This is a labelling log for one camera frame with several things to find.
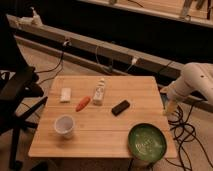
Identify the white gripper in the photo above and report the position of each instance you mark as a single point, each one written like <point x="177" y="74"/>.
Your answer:
<point x="173" y="95"/>

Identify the orange carrot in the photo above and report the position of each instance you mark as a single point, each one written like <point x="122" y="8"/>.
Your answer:
<point x="83" y="103"/>

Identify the green ceramic bowl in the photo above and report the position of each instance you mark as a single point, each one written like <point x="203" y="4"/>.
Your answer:
<point x="147" y="143"/>

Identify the long wooden beam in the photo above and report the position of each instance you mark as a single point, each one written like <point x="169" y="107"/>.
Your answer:
<point x="161" y="49"/>

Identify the black office chair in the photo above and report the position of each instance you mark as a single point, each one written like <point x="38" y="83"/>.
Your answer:
<point x="18" y="80"/>

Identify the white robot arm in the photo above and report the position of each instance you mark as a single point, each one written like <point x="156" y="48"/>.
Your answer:
<point x="193" y="77"/>

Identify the white rectangular block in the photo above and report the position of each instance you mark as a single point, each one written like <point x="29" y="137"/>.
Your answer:
<point x="65" y="95"/>

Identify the black rectangular block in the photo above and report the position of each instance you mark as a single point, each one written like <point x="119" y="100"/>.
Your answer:
<point x="119" y="108"/>

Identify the white spray bottle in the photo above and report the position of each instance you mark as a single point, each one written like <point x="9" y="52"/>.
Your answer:
<point x="36" y="17"/>

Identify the white paper cup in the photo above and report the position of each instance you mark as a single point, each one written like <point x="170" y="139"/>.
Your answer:
<point x="64" y="126"/>

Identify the wooden table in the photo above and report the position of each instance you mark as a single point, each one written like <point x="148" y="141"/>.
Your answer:
<point x="97" y="132"/>

